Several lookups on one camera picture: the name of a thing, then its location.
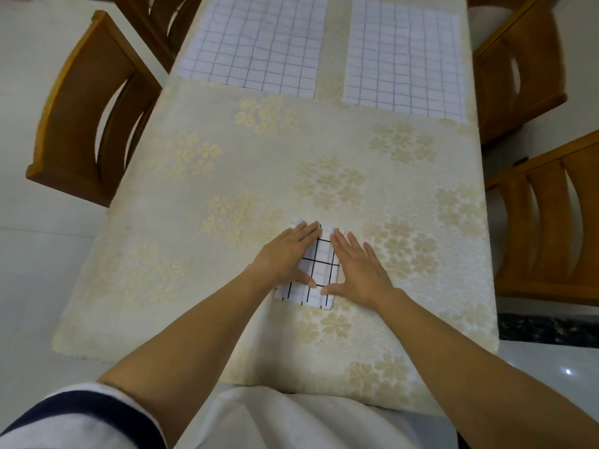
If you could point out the person's right hand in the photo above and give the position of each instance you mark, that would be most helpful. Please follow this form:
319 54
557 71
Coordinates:
362 275

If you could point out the person's left hand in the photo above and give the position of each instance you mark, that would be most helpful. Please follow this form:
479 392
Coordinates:
281 257

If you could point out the checked cloth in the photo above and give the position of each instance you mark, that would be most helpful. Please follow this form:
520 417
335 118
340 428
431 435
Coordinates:
252 42
320 259

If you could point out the person's left forearm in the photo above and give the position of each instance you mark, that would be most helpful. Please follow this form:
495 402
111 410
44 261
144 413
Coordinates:
187 350

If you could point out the person's right forearm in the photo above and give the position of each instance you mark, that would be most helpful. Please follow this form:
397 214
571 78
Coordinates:
482 378

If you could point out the table with cream floral tablecloth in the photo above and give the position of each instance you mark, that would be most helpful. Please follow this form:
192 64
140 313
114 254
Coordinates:
234 158

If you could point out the small black box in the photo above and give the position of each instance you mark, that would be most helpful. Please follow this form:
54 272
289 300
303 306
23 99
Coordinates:
520 160

